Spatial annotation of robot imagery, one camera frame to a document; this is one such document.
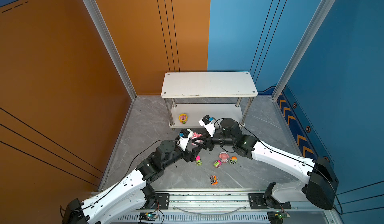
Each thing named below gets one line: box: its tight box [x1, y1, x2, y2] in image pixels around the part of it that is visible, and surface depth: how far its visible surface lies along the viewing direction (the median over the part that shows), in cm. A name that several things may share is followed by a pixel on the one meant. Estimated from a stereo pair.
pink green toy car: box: [213, 160, 223, 169], surface depth 85 cm
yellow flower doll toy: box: [178, 113, 188, 125], surface depth 96 cm
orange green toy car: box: [229, 156, 238, 165], surface depth 86 cm
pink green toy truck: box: [195, 155, 203, 166], surface depth 86 cm
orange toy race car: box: [210, 175, 219, 185], surface depth 80 cm
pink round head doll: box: [219, 151, 230, 163], surface depth 88 cm
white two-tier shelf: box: [161, 71, 259, 131], surface depth 85 cm
